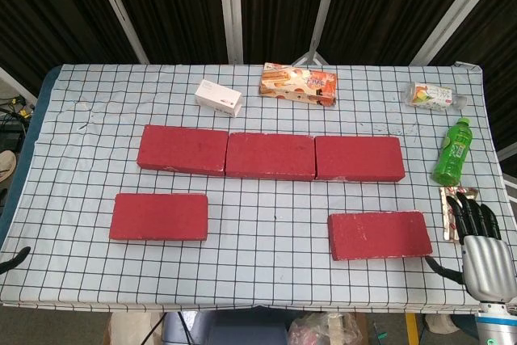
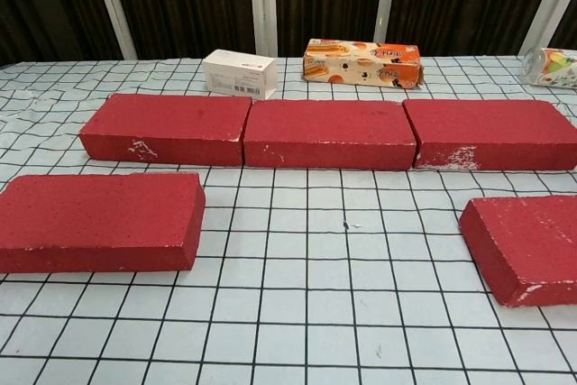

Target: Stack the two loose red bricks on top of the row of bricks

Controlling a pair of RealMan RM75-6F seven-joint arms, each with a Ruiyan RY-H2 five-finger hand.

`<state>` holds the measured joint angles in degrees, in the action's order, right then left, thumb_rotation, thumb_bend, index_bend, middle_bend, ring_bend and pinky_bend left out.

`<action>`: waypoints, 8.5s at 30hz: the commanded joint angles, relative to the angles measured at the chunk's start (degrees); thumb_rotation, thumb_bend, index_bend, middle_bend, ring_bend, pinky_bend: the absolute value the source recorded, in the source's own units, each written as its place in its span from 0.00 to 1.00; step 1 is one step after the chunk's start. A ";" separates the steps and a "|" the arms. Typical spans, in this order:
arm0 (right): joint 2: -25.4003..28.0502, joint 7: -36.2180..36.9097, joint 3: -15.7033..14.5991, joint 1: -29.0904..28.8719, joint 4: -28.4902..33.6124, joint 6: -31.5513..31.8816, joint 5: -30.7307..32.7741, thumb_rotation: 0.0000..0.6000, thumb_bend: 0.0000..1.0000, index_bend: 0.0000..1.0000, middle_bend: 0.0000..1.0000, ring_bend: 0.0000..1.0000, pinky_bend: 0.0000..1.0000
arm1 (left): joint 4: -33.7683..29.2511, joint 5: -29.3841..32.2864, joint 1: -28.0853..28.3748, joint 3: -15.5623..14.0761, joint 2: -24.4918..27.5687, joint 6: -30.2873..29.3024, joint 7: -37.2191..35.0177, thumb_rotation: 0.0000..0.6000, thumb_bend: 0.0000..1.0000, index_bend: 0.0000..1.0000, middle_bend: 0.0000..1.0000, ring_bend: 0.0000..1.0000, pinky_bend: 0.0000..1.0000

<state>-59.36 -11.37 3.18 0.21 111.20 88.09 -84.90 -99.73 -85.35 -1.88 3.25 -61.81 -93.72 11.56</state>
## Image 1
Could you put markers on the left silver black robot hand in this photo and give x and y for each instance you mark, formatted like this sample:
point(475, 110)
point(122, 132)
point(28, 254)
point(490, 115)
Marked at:
point(14, 258)

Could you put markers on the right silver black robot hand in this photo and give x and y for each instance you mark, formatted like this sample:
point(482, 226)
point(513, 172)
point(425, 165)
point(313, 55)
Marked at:
point(484, 268)

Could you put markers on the red foam brick white scuffs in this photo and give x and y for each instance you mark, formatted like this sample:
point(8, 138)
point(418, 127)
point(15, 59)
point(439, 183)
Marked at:
point(377, 235)

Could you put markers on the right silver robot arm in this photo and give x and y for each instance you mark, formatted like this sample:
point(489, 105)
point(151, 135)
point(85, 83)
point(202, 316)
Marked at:
point(497, 325)

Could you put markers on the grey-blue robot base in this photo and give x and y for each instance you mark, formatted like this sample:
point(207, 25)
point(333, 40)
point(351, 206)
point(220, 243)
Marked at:
point(234, 331)

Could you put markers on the shiny foil snack packet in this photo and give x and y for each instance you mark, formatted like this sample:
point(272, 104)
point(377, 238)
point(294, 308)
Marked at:
point(447, 221)

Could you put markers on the beige hat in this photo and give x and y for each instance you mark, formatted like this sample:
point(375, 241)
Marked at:
point(6, 165)

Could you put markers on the green drink bottle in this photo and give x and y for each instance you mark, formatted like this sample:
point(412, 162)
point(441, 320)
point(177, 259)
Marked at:
point(453, 151)

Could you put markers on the white plastic bag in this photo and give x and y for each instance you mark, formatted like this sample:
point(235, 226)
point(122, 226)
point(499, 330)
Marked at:
point(129, 331)

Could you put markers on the clear plastic bag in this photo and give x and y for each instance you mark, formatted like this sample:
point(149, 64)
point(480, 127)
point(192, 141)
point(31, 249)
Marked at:
point(323, 331)

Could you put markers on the clear bottle fruit label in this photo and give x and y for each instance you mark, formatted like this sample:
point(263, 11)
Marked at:
point(432, 96)

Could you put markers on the white black grid tablecloth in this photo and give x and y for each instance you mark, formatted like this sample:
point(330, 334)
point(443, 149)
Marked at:
point(262, 240)

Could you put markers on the small white carton box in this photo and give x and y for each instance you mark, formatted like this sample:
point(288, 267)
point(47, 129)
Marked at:
point(218, 96)

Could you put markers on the orange biscuit box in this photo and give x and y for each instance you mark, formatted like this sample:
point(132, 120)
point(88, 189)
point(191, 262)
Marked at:
point(299, 84)

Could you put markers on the dark pleated curtain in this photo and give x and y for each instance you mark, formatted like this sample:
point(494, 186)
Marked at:
point(182, 5)

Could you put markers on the white metal frame post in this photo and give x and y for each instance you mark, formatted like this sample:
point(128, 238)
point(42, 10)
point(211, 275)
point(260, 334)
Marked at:
point(119, 9)
point(324, 5)
point(456, 9)
point(18, 83)
point(232, 9)

